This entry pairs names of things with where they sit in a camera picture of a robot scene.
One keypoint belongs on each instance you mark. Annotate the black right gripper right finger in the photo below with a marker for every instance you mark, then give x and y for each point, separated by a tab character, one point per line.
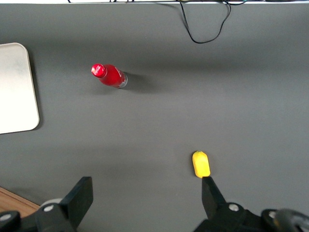
214	205

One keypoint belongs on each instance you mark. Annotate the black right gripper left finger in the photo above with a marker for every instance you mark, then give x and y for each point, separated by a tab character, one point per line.
77	200

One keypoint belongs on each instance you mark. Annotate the beige plastic tray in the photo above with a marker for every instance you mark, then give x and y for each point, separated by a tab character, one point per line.
17	89

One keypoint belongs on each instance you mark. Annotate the yellow lemon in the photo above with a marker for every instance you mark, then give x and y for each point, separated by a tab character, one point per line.
201	164

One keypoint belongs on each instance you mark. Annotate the wooden two-drawer cabinet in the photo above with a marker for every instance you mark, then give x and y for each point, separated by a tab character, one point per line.
14	201

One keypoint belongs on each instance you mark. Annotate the red cola bottle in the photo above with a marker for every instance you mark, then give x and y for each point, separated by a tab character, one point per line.
109	76

